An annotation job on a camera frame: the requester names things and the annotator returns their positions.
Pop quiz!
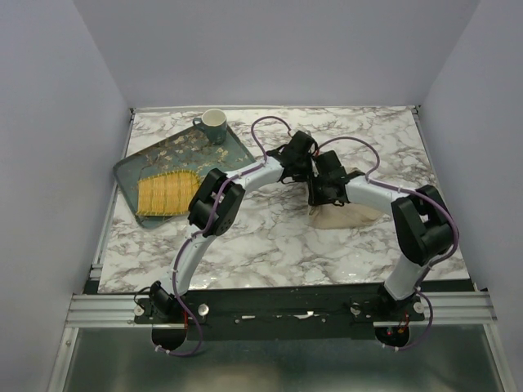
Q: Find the beige cloth napkin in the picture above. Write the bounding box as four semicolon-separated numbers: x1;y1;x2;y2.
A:
306;165;381;230

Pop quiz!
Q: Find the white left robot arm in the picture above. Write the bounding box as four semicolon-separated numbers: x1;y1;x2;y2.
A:
149;131;318;323

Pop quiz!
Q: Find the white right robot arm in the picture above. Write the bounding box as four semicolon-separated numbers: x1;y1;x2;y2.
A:
307;150;457;320

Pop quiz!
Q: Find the green ceramic mug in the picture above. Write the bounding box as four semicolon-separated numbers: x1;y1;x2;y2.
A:
192;109;228;145

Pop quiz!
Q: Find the green floral tray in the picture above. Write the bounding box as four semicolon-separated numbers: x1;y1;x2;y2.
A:
113;126;255;229

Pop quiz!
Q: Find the yellow bamboo mat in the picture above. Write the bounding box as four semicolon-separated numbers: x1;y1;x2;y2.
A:
136;170;201;217

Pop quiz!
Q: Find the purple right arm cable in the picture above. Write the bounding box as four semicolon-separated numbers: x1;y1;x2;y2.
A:
312;136;459;352

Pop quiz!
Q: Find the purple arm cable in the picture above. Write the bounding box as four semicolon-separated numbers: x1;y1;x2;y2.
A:
153;116;295;359
312;136;459;352

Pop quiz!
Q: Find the black metal base rail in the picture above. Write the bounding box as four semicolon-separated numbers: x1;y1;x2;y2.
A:
134;282;425;352

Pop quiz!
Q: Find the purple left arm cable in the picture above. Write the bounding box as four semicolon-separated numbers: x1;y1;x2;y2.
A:
153;116;295;359

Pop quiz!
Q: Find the silver aluminium frame rail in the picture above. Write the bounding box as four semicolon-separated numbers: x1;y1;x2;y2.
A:
52;106;506;391

